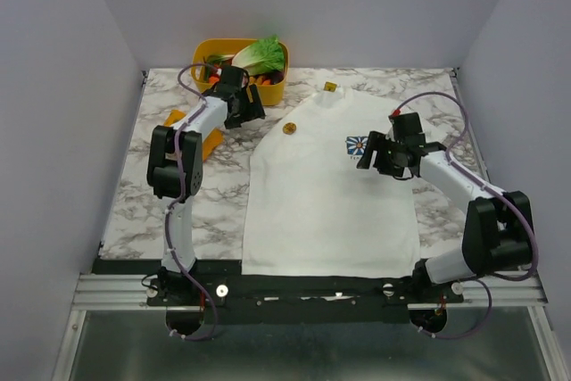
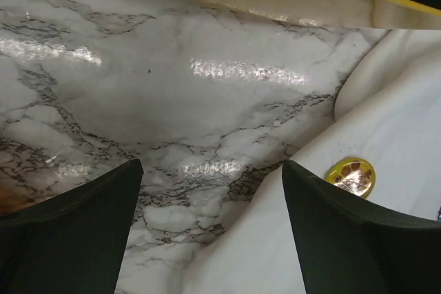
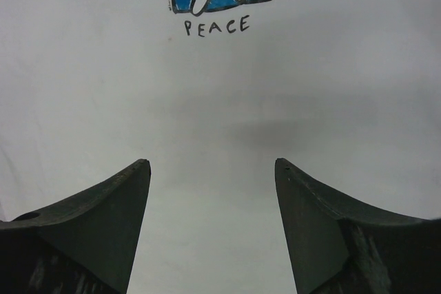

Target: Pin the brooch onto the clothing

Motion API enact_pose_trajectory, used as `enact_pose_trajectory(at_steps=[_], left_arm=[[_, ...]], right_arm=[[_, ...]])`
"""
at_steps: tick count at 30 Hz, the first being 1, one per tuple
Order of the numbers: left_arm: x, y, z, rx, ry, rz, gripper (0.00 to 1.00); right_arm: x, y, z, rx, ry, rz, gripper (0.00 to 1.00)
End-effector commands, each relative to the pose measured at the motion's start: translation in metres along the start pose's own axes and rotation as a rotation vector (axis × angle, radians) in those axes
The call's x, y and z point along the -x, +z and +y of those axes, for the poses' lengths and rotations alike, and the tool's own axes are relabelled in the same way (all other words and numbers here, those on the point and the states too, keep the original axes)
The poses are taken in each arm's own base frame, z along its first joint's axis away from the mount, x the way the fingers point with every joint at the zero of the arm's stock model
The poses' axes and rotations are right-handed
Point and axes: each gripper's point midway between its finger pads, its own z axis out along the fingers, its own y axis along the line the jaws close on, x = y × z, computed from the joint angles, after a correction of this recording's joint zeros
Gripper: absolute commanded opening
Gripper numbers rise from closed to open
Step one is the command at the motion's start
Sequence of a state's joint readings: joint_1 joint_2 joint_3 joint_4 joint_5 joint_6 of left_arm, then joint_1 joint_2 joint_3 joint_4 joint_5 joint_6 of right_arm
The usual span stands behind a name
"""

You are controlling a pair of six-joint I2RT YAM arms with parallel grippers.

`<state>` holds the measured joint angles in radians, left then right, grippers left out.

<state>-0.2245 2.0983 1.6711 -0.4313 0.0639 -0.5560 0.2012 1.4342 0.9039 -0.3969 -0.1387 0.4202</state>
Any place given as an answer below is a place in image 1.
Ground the gold round brooch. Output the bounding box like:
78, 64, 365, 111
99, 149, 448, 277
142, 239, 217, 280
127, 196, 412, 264
282, 122, 297, 135

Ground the white t-shirt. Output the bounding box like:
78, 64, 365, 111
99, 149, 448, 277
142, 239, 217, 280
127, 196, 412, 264
242, 88, 420, 278

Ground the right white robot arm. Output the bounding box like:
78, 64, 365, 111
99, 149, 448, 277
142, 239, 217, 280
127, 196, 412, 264
357, 112, 538, 302

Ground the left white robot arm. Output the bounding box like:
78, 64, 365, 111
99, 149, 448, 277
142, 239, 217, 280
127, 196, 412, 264
146, 63, 265, 305

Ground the yellow plastic basket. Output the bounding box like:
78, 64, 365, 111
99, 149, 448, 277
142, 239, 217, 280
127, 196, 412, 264
189, 38, 288, 106

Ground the red toy pepper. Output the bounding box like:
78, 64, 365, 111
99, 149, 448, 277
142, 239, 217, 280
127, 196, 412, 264
208, 65, 221, 84

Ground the green toy cabbage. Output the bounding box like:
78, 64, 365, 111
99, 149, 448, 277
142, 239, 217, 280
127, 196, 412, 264
231, 35, 286, 76

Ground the orange snack bag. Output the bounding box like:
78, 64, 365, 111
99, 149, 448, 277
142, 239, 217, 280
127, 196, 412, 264
163, 109, 224, 161

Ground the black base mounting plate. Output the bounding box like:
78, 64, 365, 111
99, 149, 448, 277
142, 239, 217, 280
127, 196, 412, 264
89, 259, 492, 327

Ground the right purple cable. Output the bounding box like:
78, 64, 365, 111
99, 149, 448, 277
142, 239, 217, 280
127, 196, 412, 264
394, 91, 539, 340

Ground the aluminium rail frame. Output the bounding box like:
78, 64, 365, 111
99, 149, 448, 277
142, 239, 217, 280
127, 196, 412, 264
71, 274, 548, 312

